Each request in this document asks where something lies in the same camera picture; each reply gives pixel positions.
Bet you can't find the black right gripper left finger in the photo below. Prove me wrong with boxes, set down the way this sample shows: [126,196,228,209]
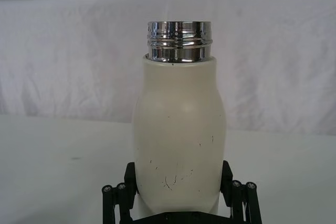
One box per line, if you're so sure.
[101,162,140,224]

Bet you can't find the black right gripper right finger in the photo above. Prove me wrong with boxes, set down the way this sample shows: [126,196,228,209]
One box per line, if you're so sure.
[219,159,264,224]

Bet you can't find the cream vacuum bottle steel neck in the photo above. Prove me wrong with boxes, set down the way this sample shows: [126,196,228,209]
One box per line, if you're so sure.
[133,19,227,215]

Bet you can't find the white table cloth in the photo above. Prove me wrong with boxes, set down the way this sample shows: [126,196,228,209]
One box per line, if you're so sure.
[0,112,336,224]

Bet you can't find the white curtain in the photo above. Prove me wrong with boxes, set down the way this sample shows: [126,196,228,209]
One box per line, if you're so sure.
[0,0,336,137]

